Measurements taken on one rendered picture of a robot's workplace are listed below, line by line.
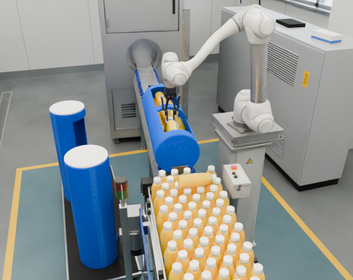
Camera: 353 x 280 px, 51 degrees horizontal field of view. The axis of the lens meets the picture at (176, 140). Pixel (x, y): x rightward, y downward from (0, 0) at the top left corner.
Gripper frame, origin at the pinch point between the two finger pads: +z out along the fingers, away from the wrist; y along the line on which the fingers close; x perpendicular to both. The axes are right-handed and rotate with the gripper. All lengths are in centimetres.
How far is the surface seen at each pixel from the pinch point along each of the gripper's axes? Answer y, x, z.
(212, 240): -4, 96, 20
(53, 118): 85, -65, 26
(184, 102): -33, -115, 41
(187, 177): 1, 61, 8
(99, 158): 48, 12, 21
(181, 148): -3.0, 24.7, 11.1
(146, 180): 20.3, 36.3, 24.7
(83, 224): 63, 18, 67
